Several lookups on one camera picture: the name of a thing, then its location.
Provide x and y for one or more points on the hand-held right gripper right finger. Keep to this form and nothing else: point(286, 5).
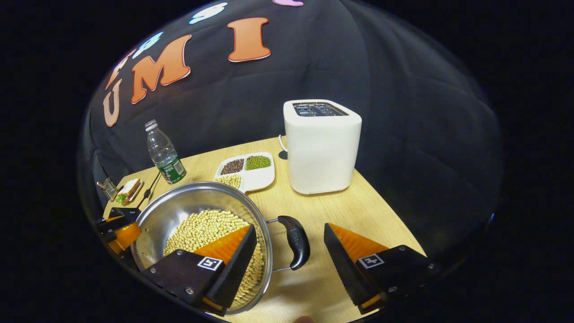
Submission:
point(345, 269)

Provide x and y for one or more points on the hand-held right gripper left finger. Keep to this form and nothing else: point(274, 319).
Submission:
point(233, 273)

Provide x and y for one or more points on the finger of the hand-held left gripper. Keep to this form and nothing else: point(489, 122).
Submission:
point(110, 222)
point(126, 236)

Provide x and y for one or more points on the black induction cooktop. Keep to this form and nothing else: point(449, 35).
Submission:
point(122, 211)

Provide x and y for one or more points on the stainless steel pot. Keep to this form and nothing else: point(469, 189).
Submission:
point(179, 211)

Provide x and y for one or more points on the pile of soybeans in pot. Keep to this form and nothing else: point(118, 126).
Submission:
point(202, 229)

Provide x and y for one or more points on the small clear glass cup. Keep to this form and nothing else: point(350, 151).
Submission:
point(109, 189)

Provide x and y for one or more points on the sandwich with lettuce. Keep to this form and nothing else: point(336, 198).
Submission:
point(128, 190)

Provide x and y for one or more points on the clear plastic water bottle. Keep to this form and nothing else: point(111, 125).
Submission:
point(166, 157)

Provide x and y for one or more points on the small heap of soybeans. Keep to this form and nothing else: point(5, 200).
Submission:
point(229, 181)

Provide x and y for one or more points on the white divided plate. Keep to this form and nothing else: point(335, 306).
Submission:
point(258, 178)

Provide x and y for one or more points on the heap of red beans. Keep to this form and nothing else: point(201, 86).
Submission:
point(232, 166)

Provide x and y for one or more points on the heap of green mung beans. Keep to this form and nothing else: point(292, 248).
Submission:
point(258, 162)

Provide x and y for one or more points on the white toaster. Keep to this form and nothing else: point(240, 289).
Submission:
point(320, 152)

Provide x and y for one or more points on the black backdrop cloth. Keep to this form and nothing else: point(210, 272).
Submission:
point(403, 134)

